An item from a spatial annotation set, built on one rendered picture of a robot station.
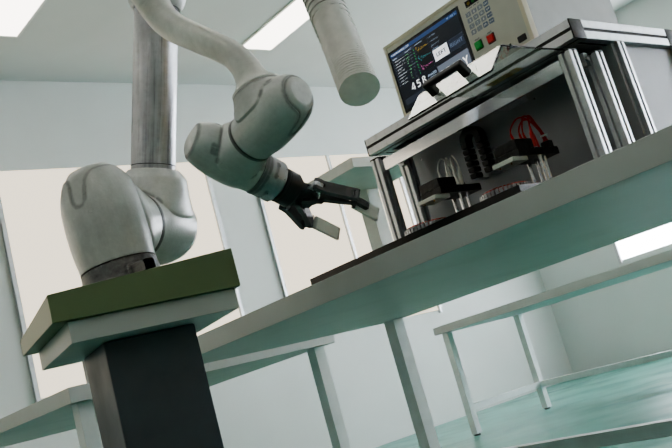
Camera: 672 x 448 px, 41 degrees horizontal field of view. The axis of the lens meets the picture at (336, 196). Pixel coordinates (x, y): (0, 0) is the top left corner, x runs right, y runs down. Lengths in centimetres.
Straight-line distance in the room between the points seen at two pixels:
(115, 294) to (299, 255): 604
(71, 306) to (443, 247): 68
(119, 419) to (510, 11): 120
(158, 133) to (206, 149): 31
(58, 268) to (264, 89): 501
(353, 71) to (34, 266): 367
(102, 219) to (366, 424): 607
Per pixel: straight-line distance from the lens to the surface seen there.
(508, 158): 195
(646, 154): 145
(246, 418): 702
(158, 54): 206
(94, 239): 179
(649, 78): 216
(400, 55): 231
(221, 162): 173
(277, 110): 163
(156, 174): 198
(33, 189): 669
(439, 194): 210
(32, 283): 647
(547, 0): 217
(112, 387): 171
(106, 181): 183
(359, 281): 188
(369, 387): 779
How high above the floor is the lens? 50
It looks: 12 degrees up
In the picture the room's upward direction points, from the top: 16 degrees counter-clockwise
